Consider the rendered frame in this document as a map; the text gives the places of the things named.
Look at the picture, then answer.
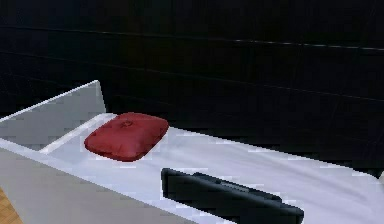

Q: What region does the white bed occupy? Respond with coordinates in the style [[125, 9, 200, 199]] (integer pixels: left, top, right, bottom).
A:
[[0, 79, 384, 224]]

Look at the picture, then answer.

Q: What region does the red pillow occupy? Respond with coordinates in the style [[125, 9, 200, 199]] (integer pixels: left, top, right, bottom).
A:
[[83, 112, 170, 163]]

